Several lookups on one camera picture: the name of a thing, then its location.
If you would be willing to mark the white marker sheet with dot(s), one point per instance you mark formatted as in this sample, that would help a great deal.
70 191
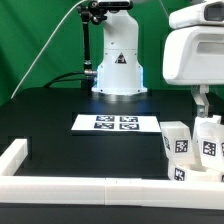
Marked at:
117 123

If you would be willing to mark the white front fence wall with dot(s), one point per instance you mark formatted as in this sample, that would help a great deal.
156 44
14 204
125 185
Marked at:
103 191

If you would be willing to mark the white round stool seat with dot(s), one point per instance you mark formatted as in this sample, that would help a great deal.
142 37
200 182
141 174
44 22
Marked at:
193 173

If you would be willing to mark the white left fence wall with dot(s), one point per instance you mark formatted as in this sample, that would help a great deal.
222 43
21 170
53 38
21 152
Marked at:
13 157

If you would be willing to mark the white fence wall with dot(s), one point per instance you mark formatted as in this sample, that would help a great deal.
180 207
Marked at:
103 191
13 157

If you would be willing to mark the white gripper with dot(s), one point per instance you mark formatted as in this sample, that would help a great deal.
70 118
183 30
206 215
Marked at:
194 50

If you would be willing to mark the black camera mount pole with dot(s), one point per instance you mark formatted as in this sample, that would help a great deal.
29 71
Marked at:
90 13

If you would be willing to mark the black camera on mount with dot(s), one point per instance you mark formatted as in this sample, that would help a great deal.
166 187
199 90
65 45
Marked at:
113 4

